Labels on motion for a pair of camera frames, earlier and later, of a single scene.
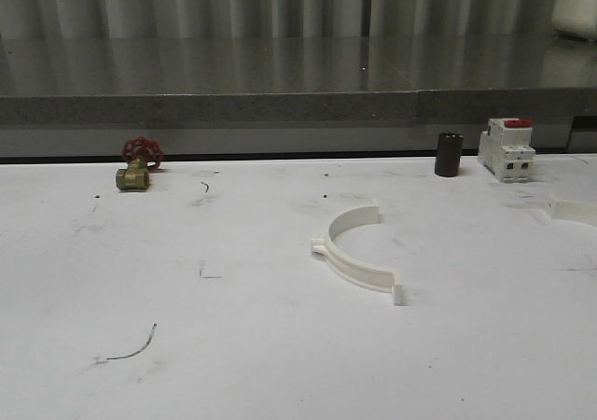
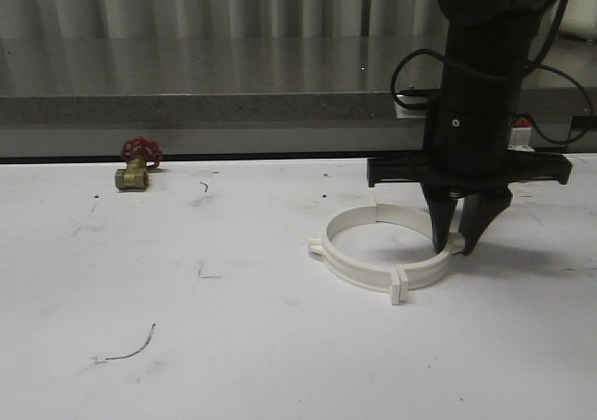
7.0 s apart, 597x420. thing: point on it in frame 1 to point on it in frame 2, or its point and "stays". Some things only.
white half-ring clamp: (571, 211) to (423, 273)
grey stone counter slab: (67, 81) stays
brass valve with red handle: (138, 152) stays
